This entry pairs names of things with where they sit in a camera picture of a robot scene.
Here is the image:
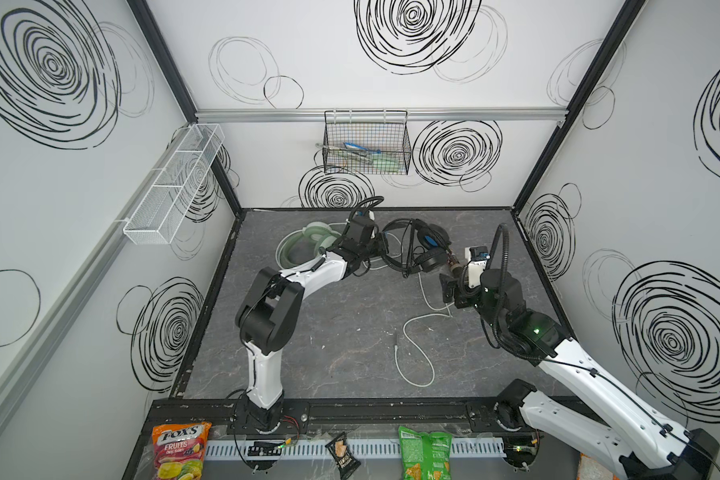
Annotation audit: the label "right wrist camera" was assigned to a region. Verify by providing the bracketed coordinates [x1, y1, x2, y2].
[465, 245, 491, 289]

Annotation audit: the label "black mounting rail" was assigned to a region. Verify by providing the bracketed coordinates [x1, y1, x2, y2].
[146, 395, 595, 434]

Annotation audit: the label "small brown bottle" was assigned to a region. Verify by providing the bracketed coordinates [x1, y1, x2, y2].
[447, 252, 464, 278]

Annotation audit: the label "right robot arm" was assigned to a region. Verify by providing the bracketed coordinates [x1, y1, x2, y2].
[433, 224, 720, 479]

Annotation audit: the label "black wire basket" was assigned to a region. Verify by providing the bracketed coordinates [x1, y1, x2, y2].
[318, 109, 412, 176]

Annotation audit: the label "mint green headphones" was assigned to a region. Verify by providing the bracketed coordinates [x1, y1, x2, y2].
[274, 221, 457, 388]

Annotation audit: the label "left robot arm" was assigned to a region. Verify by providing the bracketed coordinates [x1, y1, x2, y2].
[235, 196, 384, 432]

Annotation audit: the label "white wire shelf basket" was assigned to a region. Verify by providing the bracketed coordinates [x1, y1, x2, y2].
[123, 123, 224, 246]

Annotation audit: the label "orange snack bag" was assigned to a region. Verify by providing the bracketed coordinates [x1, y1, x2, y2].
[576, 454, 617, 480]

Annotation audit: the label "small dark snack packet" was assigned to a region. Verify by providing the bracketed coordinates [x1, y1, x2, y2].
[325, 432, 361, 480]

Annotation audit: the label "green chips bag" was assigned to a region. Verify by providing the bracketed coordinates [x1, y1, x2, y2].
[398, 426, 453, 480]

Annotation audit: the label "Fox's fruits candy bag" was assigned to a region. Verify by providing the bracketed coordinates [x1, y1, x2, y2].
[151, 421, 212, 480]

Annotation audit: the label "black blue headphones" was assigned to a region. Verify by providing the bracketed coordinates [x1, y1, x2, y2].
[379, 218, 452, 277]

